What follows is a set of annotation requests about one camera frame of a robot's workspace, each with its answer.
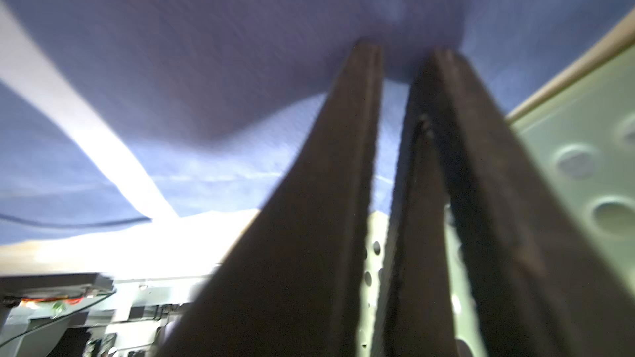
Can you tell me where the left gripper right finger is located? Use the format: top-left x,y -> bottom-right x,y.
371,48 -> 634,356

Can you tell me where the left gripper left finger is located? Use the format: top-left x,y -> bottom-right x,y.
159,41 -> 383,356

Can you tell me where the mint green plastic basket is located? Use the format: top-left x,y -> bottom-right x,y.
357,43 -> 634,356

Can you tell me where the navy blue striped pillowcase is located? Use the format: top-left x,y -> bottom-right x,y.
1,0 -> 634,245

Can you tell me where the beige and grey pillowcase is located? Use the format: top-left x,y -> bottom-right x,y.
506,8 -> 634,123

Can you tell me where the green circuit board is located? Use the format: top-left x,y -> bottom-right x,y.
1,273 -> 114,322

